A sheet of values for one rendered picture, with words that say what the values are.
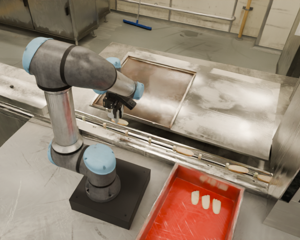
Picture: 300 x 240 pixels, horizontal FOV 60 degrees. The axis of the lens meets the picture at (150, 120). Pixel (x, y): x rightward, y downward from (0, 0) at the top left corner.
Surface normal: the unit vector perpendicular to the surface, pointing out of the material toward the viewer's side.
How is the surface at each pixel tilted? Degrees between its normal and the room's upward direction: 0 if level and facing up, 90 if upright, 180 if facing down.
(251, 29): 90
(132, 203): 4
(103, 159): 10
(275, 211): 90
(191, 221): 0
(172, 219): 0
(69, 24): 90
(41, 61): 64
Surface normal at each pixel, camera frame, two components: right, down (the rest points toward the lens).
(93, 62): 0.63, -0.15
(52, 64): -0.26, 0.24
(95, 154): 0.18, -0.66
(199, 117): -0.03, -0.63
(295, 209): -0.39, 0.60
